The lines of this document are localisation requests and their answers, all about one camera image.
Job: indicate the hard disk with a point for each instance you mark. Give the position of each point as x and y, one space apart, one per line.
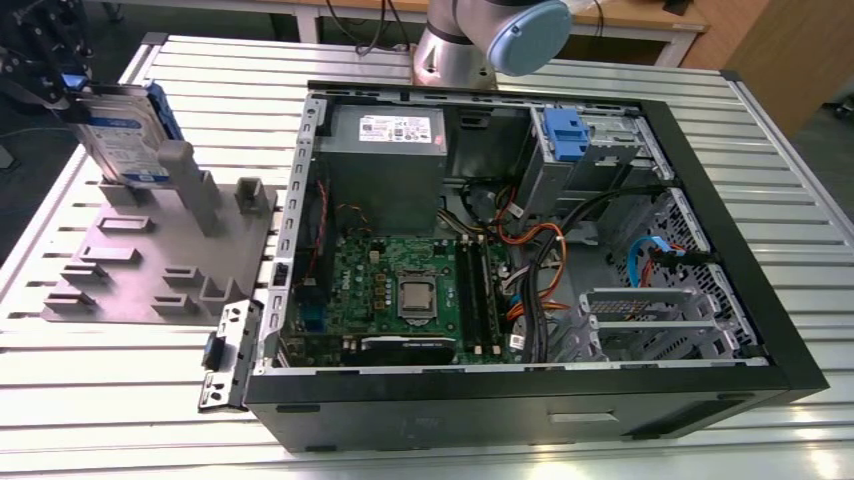
120 145

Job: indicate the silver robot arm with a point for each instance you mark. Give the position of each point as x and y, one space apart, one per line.
447 55

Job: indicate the silver disk bay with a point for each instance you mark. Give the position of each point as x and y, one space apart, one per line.
654 325

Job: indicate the grey parts rack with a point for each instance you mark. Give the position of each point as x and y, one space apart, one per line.
153 250

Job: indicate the silver power supply unit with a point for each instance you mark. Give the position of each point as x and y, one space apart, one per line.
380 190

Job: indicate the silver expansion slot latch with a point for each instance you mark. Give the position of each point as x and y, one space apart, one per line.
241 360

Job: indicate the green motherboard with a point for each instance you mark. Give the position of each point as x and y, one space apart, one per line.
427 250

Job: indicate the CPU socket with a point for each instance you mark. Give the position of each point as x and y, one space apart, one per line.
418 274

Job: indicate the silver CPU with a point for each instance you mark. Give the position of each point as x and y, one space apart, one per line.
418 299

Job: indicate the blue plastic drive latch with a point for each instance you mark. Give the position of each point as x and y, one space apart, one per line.
566 135

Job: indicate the black graphics card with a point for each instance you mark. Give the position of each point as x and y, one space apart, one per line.
400 352

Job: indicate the wooden desk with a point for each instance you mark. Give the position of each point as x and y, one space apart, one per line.
654 17

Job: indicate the black PC case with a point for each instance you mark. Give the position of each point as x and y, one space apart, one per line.
467 415

